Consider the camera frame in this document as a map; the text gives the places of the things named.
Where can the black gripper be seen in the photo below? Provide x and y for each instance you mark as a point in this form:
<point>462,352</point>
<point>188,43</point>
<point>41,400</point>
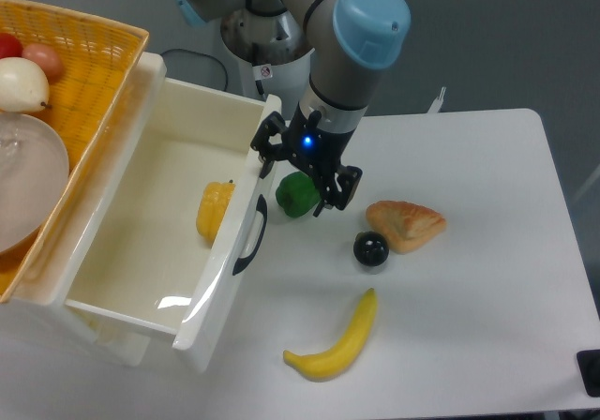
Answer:
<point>311,149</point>

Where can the white drawer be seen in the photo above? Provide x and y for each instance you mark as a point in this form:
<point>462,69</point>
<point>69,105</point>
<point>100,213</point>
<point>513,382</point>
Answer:
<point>147,268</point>

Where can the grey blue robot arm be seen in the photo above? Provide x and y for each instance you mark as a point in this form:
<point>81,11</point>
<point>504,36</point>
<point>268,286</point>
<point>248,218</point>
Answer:
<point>351,44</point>

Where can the white drawer cabinet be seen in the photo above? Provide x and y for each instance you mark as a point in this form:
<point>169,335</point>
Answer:
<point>37,310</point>

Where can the green bell pepper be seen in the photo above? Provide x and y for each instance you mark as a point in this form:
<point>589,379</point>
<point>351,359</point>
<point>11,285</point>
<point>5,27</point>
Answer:
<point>297,195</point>

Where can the yellow bell pepper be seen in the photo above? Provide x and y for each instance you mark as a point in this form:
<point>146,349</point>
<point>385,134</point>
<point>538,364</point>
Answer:
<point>213,206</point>

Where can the black ball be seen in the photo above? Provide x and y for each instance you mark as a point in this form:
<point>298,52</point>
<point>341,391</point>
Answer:
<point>370,249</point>

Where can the toy croissant pastry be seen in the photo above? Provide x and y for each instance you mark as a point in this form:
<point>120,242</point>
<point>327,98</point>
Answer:
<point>406,226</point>

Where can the yellow banana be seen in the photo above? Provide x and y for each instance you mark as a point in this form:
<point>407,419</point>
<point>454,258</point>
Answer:
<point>328,364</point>

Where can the yellow woven basket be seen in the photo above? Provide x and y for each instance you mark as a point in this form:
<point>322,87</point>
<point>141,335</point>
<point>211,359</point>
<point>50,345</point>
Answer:
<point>99,54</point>

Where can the pink peach fruit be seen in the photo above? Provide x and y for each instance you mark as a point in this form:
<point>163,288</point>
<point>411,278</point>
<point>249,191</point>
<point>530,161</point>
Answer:
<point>46,58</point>

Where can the white plate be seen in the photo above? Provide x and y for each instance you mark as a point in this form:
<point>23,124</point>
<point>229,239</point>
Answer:
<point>34,175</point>

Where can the white pear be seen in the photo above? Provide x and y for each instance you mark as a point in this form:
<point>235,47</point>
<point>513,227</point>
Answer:
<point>24,86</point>

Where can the red tomato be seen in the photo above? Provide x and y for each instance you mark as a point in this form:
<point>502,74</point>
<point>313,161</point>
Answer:
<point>10,46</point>

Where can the black device at edge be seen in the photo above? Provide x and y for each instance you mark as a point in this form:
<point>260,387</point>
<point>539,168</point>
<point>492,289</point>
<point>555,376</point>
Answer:
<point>589,367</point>

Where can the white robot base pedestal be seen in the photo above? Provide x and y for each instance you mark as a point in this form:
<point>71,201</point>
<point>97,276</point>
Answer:
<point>272,55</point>

